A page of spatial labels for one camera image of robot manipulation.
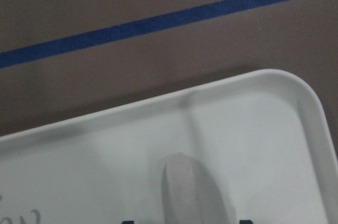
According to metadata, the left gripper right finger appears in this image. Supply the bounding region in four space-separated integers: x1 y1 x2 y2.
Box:
239 219 254 224

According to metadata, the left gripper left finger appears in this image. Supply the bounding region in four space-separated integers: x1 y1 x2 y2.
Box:
121 220 137 224

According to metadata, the white ceramic spoon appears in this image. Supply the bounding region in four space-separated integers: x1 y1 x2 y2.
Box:
161 153 237 223

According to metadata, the white bear-print tray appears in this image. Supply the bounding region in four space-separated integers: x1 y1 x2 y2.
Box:
1 69 337 223

